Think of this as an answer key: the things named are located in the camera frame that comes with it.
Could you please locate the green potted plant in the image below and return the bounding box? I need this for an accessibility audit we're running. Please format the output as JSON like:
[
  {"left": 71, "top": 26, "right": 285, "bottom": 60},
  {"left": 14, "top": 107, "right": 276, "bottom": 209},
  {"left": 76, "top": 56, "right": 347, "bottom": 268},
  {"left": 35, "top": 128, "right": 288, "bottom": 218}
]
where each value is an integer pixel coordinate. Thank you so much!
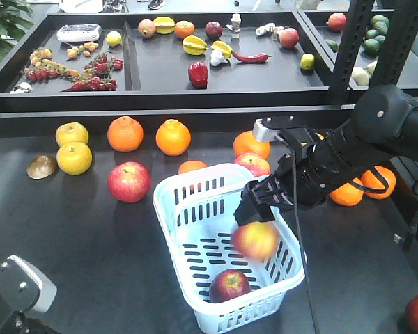
[{"left": 0, "top": 0, "right": 33, "bottom": 62}]

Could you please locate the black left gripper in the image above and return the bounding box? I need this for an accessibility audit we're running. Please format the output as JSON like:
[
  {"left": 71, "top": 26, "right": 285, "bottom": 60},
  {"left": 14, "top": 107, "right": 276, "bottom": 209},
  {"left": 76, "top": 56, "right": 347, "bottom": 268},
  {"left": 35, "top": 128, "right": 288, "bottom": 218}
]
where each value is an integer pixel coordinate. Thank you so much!
[{"left": 0, "top": 292, "right": 31, "bottom": 333}]

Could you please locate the brown mushroom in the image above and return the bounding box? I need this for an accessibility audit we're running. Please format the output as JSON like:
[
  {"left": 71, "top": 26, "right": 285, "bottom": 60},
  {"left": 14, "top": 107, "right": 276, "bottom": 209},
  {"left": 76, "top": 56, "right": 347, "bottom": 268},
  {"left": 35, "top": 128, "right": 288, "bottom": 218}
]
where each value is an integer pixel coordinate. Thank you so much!
[{"left": 26, "top": 154, "right": 58, "bottom": 180}]

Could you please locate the black wooden produce stand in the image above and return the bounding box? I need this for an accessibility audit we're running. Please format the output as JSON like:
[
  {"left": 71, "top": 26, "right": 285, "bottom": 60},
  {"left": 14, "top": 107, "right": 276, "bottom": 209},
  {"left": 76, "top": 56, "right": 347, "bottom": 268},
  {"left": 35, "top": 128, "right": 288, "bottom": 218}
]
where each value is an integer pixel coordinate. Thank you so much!
[{"left": 0, "top": 0, "right": 418, "bottom": 334}]

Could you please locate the red chili pepper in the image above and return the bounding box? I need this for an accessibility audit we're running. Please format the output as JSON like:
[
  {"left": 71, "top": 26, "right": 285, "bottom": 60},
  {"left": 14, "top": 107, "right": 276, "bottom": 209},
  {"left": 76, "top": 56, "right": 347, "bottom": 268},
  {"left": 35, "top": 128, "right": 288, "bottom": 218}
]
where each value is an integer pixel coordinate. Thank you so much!
[{"left": 231, "top": 51, "right": 271, "bottom": 63}]

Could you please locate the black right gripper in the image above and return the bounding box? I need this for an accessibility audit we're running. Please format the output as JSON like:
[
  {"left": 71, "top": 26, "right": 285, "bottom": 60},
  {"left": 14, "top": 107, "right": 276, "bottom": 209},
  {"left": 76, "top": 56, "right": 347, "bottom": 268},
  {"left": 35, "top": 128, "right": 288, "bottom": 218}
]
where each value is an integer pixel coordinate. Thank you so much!
[{"left": 234, "top": 127, "right": 369, "bottom": 226}]

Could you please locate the red apple middle tray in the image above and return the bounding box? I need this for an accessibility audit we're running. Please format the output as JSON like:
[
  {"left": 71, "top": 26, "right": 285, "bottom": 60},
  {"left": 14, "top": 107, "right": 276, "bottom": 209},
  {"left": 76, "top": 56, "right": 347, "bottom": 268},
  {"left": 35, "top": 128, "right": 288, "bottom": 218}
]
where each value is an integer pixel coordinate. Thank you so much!
[{"left": 234, "top": 152, "right": 271, "bottom": 177}]

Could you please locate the small orange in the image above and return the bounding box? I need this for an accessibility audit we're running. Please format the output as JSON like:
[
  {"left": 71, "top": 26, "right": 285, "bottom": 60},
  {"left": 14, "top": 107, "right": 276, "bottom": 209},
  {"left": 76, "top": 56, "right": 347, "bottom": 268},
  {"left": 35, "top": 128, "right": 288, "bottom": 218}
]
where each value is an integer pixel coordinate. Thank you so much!
[
  {"left": 329, "top": 182, "right": 364, "bottom": 207},
  {"left": 178, "top": 160, "right": 208, "bottom": 174},
  {"left": 360, "top": 166, "right": 396, "bottom": 200}
]

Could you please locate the red apple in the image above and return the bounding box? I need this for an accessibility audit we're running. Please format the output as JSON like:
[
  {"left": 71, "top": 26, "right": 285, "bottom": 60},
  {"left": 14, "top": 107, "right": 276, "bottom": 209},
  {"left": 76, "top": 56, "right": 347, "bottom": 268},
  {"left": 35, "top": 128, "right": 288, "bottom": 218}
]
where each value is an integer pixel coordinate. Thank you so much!
[
  {"left": 209, "top": 269, "right": 251, "bottom": 303},
  {"left": 231, "top": 222, "right": 279, "bottom": 260}
]

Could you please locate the red bell pepper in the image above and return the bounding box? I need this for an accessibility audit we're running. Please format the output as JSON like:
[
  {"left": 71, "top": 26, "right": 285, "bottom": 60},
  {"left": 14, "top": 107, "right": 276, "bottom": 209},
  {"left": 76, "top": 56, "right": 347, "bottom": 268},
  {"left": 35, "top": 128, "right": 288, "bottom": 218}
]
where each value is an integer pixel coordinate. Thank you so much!
[{"left": 187, "top": 61, "right": 208, "bottom": 88}]

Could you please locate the yellow round pear back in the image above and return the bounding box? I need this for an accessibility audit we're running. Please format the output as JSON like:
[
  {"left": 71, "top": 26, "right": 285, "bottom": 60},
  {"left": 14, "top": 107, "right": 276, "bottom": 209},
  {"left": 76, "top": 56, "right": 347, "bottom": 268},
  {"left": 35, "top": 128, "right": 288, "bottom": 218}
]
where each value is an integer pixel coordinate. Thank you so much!
[{"left": 55, "top": 122, "right": 89, "bottom": 147}]

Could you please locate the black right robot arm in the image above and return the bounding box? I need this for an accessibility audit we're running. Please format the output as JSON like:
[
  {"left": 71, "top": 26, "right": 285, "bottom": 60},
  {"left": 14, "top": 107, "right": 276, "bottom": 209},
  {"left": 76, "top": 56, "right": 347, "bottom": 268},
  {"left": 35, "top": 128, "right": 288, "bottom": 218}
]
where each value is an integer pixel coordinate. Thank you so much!
[{"left": 234, "top": 85, "right": 418, "bottom": 226}]

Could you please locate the orange near yellow pears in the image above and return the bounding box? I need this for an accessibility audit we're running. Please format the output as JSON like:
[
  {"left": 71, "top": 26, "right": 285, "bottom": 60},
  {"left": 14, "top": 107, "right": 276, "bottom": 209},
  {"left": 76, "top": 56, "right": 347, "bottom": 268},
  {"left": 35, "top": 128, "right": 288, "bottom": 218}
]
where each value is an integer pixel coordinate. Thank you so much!
[{"left": 107, "top": 116, "right": 144, "bottom": 152}]

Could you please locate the white garlic bulb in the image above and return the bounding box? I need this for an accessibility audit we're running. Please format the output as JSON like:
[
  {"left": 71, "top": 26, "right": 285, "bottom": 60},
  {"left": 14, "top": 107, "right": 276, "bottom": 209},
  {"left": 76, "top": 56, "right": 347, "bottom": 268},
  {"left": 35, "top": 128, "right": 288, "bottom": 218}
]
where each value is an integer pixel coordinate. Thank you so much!
[{"left": 210, "top": 49, "right": 228, "bottom": 67}]

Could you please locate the red apple left tray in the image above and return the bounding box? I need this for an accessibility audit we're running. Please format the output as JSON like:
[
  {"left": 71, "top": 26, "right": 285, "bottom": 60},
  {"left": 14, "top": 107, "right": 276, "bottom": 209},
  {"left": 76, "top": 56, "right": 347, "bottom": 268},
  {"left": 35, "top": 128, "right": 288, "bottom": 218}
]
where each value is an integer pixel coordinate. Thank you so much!
[{"left": 107, "top": 161, "right": 151, "bottom": 203}]

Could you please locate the orange behind red apple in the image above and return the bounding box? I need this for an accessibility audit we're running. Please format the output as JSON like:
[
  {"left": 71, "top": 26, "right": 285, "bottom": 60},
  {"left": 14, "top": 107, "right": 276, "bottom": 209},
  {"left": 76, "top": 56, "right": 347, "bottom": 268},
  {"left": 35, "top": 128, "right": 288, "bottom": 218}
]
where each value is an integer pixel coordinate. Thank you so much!
[{"left": 233, "top": 130, "right": 271, "bottom": 159}]

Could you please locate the small yellow lemon back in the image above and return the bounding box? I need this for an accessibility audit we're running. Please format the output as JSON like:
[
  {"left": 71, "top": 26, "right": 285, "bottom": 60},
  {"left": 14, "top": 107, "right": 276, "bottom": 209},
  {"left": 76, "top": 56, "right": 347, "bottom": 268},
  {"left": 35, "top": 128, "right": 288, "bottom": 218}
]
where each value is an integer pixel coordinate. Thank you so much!
[{"left": 105, "top": 31, "right": 122, "bottom": 47}]

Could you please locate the light blue plastic basket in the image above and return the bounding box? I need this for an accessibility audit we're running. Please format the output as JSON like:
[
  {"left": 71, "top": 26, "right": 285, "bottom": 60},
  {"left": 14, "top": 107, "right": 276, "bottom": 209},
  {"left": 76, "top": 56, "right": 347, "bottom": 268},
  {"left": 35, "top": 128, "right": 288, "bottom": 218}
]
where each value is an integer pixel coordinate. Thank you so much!
[{"left": 153, "top": 163, "right": 304, "bottom": 333}]

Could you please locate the small orange front left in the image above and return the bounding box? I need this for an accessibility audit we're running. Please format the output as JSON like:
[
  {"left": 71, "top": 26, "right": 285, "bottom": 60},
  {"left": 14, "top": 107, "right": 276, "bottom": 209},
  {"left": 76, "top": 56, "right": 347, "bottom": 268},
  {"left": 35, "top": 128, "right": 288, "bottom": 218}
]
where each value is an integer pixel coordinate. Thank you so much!
[{"left": 329, "top": 182, "right": 364, "bottom": 207}]

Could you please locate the yellow round pear front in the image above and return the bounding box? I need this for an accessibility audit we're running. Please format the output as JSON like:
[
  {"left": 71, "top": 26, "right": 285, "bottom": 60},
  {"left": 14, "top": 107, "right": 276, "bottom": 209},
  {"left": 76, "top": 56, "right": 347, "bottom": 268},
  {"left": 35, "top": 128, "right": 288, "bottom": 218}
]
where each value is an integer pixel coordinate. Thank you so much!
[{"left": 56, "top": 142, "right": 93, "bottom": 175}]

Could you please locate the yellow starfruit large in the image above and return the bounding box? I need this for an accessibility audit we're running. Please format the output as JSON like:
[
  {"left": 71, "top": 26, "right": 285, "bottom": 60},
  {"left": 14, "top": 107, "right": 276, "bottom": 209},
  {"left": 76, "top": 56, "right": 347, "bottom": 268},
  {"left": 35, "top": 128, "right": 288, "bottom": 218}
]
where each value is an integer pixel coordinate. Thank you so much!
[{"left": 182, "top": 35, "right": 208, "bottom": 56}]

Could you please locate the red apple tray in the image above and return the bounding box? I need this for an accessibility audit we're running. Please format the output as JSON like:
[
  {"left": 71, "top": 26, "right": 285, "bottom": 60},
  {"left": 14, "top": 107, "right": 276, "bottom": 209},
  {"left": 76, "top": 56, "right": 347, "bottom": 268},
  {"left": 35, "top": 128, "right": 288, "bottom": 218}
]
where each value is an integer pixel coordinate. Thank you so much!
[
  {"left": 234, "top": 152, "right": 271, "bottom": 177},
  {"left": 107, "top": 161, "right": 151, "bottom": 203}
]

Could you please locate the yellow round pear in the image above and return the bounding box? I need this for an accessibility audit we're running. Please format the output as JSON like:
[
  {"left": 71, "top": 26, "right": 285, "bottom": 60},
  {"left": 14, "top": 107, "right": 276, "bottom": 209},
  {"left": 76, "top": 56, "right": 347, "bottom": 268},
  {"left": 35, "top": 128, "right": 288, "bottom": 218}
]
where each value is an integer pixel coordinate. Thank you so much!
[
  {"left": 55, "top": 122, "right": 89, "bottom": 147},
  {"left": 56, "top": 142, "right": 93, "bottom": 175}
]

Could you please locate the orange with nub middle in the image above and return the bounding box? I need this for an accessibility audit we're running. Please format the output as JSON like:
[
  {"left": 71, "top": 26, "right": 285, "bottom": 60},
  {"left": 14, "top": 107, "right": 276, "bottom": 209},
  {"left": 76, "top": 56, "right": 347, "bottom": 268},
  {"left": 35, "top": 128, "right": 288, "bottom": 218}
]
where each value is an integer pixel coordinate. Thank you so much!
[{"left": 155, "top": 119, "right": 192, "bottom": 157}]

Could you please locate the small orange front right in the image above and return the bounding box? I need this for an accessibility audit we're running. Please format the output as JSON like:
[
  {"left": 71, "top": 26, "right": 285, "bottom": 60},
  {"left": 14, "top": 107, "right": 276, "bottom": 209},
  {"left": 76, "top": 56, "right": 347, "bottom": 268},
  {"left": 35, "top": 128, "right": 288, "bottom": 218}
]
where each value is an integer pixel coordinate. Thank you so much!
[{"left": 360, "top": 166, "right": 396, "bottom": 200}]

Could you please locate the white electronic scale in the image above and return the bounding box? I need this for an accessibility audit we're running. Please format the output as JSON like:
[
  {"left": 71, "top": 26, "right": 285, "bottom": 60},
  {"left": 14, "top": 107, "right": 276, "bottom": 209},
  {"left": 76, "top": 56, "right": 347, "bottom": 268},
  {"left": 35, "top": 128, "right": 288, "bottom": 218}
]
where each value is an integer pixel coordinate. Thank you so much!
[{"left": 56, "top": 24, "right": 102, "bottom": 42}]

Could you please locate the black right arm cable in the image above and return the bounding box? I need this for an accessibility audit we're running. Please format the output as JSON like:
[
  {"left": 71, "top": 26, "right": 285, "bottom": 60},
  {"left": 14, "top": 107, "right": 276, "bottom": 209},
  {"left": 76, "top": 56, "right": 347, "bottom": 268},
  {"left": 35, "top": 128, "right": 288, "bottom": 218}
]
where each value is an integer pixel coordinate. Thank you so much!
[{"left": 274, "top": 134, "right": 321, "bottom": 334}]

